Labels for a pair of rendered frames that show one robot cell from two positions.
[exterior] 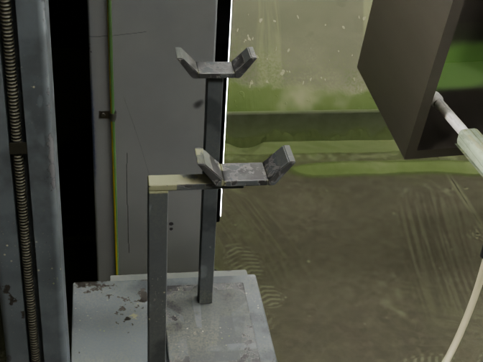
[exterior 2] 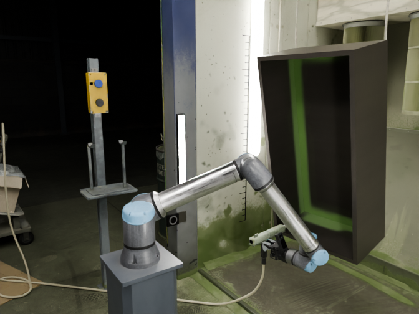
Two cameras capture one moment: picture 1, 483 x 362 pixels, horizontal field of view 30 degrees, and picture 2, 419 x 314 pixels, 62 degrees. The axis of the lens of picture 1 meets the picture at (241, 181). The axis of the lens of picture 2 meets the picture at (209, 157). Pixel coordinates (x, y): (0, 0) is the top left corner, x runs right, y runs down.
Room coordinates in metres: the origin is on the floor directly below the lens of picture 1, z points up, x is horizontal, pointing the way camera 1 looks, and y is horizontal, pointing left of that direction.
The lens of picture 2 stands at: (0.40, -2.25, 1.48)
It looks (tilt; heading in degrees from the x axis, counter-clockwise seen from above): 12 degrees down; 65
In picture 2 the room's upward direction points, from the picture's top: straight up
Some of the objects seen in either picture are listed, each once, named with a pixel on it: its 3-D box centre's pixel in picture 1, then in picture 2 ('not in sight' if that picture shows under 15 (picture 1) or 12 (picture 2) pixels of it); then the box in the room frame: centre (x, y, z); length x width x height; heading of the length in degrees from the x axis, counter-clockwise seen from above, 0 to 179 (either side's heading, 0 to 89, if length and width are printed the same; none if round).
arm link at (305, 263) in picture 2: not in sight; (305, 261); (1.66, -0.82, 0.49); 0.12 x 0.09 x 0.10; 107
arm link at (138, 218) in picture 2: not in sight; (139, 222); (0.75, -0.68, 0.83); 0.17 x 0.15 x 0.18; 71
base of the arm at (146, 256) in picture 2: not in sight; (139, 250); (0.75, -0.69, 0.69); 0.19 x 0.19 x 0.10
